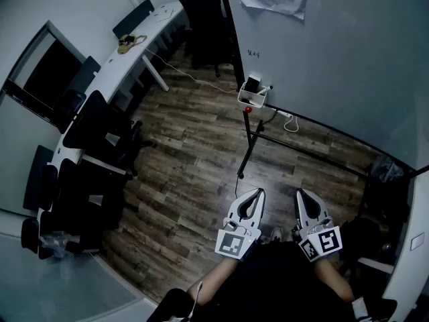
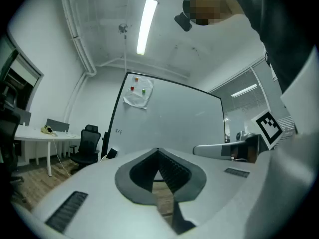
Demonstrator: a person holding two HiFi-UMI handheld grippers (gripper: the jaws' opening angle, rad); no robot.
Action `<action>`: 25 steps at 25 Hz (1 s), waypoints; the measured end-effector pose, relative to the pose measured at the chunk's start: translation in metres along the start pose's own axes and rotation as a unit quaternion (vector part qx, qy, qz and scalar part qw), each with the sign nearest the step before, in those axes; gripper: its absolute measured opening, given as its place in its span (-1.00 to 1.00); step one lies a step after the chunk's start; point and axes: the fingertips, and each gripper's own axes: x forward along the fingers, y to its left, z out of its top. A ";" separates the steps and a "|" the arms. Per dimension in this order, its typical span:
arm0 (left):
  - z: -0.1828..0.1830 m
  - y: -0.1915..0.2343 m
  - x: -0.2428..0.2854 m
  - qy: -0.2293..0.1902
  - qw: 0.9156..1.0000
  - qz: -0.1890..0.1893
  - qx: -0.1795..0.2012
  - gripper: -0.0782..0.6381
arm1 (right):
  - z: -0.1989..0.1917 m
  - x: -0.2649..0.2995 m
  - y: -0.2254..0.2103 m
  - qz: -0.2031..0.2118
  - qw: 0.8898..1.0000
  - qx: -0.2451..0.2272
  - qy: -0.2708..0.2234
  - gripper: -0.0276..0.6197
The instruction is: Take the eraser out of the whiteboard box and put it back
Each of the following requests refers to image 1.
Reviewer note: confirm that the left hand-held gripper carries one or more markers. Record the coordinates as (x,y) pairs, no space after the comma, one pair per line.
(234,243)

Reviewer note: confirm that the person's grey shoe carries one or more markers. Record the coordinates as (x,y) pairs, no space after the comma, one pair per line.
(277,234)

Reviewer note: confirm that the person's black clothing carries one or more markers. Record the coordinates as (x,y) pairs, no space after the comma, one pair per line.
(275,280)

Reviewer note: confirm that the white marker tray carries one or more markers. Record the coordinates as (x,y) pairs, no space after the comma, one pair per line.
(254,101)

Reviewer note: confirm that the dark desk divider panel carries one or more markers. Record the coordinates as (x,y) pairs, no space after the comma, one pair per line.
(88,74)
(132,18)
(37,176)

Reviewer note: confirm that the person's left forearm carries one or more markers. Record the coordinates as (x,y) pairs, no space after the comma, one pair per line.
(214,280)

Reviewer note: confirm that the olive cloth bag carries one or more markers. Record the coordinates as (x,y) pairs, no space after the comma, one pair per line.
(125,44)

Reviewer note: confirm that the white side table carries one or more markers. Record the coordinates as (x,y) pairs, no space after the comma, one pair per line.
(409,273)

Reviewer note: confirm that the clear plastic bag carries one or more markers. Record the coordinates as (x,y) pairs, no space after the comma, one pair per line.
(55,245)

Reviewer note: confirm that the small pale card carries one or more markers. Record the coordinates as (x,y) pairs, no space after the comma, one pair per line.
(417,241)

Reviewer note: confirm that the person's right forearm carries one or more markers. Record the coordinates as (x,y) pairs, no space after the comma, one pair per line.
(332,277)

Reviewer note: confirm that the white marker with black cap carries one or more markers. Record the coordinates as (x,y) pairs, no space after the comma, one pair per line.
(264,90)

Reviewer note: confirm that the white power strip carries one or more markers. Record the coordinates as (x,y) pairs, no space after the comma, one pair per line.
(283,113)

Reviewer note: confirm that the black office chair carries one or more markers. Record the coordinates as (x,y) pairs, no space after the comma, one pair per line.
(204,22)
(90,122)
(83,186)
(67,226)

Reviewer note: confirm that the white paper sheet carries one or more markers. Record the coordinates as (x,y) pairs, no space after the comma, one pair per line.
(164,14)

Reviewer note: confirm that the dark window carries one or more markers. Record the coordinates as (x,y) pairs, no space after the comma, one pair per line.
(50,69)

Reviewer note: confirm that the long curved white desk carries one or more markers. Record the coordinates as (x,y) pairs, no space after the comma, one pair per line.
(114,69)

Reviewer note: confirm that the glass whiteboard with black frame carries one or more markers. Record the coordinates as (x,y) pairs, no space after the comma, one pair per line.
(335,62)

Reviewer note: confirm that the bin with plastic liner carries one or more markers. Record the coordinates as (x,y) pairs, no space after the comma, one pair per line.
(385,169)

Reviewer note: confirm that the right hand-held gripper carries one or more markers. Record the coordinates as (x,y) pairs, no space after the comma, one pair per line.
(321,243)

